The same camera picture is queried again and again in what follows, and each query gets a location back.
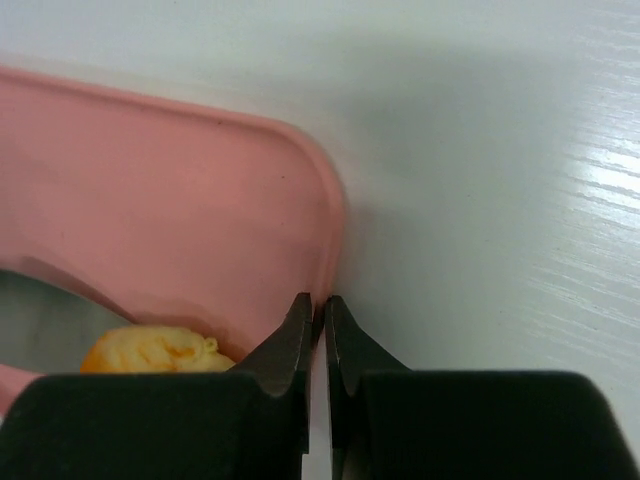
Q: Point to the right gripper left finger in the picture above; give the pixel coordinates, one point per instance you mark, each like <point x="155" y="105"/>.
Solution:
<point x="250" y="422"/>

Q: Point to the round bread bun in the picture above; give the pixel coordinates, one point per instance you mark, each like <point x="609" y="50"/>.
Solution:
<point x="155" y="349"/>

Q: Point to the pink rectangular tray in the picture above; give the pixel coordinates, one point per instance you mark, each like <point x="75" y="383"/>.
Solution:
<point x="167" y="212"/>

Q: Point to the metal cake server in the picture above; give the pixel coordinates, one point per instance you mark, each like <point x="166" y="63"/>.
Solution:
<point x="47" y="329"/>

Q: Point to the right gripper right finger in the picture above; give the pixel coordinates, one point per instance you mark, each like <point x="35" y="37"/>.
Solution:
<point x="392" y="422"/>

